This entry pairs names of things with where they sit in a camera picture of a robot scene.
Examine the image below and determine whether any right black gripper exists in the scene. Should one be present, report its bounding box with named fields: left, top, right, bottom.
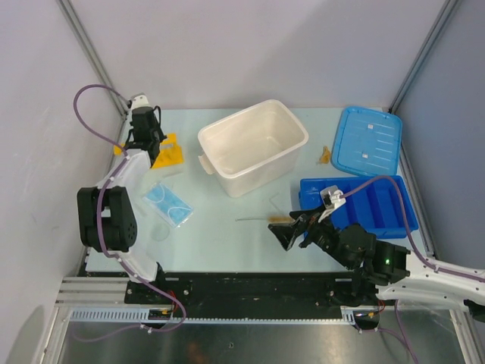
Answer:
left=268, top=203, right=354, bottom=270

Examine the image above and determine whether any brown bottle brush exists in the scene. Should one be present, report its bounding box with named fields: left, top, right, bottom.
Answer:
left=235, top=215, right=294, bottom=224

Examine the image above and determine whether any clear watch glass dish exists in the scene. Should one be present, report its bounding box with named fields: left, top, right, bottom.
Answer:
left=150, top=222, right=171, bottom=242

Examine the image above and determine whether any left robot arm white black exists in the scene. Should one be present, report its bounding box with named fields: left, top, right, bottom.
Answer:
left=77, top=105, right=167, bottom=303

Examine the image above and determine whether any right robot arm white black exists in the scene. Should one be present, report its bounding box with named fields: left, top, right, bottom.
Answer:
left=268, top=209, right=484, bottom=322

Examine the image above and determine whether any yellow test tube rack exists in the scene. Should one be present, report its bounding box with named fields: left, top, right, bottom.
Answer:
left=113, top=130, right=184, bottom=172

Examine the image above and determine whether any clear glass slide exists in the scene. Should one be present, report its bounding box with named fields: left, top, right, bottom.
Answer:
left=162, top=165, right=185, bottom=177

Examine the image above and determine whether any blue face mask in bag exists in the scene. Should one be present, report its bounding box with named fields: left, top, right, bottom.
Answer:
left=143, top=183, right=193, bottom=228

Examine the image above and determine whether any small tan rubber piece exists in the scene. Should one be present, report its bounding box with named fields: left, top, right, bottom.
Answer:
left=318, top=146, right=331, bottom=165

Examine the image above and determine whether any blue compartment tray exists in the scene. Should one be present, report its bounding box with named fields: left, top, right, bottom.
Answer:
left=299, top=175, right=418, bottom=240

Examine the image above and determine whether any white plastic tub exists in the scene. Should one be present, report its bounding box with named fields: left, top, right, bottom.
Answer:
left=198, top=99, right=309, bottom=198

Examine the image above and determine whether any blue plastic lid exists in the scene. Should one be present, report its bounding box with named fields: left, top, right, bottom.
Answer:
left=331, top=106, right=402, bottom=177

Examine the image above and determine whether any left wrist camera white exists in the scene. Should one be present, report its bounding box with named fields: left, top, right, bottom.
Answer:
left=130, top=93, right=151, bottom=110

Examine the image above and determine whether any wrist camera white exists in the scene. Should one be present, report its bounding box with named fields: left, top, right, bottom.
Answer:
left=318, top=185, right=346, bottom=222
left=130, top=93, right=151, bottom=110

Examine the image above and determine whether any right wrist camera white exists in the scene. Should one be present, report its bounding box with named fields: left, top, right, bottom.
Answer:
left=318, top=185, right=346, bottom=222

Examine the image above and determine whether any white cable duct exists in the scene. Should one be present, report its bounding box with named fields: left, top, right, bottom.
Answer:
left=70, top=306, right=383, bottom=325

